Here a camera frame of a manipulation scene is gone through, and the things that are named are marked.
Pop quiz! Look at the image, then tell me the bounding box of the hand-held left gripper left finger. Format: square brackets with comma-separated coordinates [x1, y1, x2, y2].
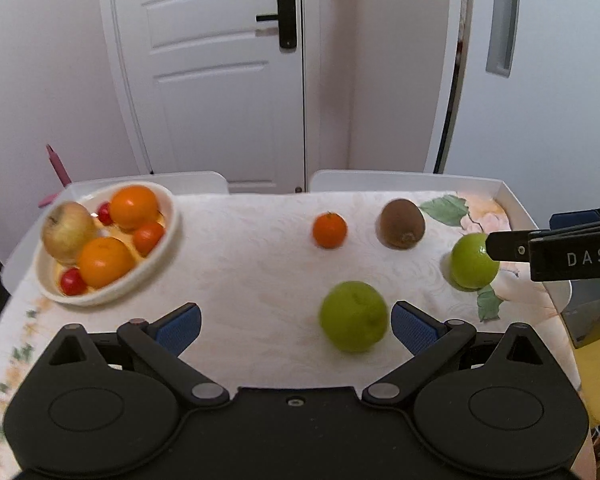
[47, 302, 230, 406]

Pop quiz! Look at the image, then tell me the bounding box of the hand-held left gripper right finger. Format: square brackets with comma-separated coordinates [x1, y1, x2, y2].
[362, 301, 551, 406]

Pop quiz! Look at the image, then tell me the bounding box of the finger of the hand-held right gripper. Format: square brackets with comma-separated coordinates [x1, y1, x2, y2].
[485, 229, 531, 264]
[549, 204, 600, 231]

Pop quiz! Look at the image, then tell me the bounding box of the green apple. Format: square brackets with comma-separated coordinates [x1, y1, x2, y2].
[450, 233, 501, 290]
[319, 281, 388, 353]

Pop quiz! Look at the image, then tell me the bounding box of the cream bowl with bear print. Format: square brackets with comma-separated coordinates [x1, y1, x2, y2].
[32, 181, 182, 307]

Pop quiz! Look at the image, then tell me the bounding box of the small tangerine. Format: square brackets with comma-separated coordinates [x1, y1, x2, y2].
[132, 222, 166, 256]
[312, 211, 349, 249]

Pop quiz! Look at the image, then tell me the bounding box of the large orange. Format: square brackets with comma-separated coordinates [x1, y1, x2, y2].
[110, 185, 161, 232]
[77, 236, 136, 289]

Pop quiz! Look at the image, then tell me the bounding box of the yellow-red apple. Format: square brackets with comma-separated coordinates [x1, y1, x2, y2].
[42, 201, 99, 263]

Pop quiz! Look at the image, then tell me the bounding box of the brown kiwi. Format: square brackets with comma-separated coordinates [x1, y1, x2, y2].
[377, 198, 426, 249]

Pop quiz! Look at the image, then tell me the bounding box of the white cabinet door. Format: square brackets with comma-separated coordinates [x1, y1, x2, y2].
[425, 0, 600, 241]

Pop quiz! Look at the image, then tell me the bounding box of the white table with raised rim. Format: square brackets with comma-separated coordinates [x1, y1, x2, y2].
[0, 169, 573, 311]

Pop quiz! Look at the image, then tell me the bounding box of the yellow box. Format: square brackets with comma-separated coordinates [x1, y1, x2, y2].
[572, 345, 600, 426]

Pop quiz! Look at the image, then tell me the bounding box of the pink plastic object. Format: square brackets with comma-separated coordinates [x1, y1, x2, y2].
[37, 144, 72, 208]

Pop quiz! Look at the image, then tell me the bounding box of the white panelled door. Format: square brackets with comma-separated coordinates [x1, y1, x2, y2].
[97, 0, 308, 193]

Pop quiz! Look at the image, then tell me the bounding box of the grey recessed cabinet handle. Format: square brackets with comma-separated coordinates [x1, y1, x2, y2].
[485, 0, 521, 78]

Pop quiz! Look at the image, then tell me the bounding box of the black door lock handle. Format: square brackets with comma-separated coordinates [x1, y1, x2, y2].
[256, 0, 297, 51]

